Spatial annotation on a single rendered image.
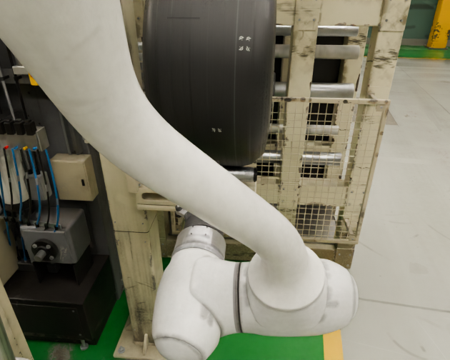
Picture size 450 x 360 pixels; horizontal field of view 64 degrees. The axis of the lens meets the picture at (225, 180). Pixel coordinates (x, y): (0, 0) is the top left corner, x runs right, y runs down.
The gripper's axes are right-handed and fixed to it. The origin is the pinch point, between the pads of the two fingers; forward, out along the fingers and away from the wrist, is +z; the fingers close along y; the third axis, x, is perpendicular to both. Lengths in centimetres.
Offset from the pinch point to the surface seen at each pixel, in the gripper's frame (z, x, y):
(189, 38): 12.8, -26.2, 6.0
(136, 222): 22, 38, 31
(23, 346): -11, 63, 62
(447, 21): 843, 158, -433
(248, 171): 19.1, 12.2, -7.4
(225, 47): 11.9, -24.6, -1.7
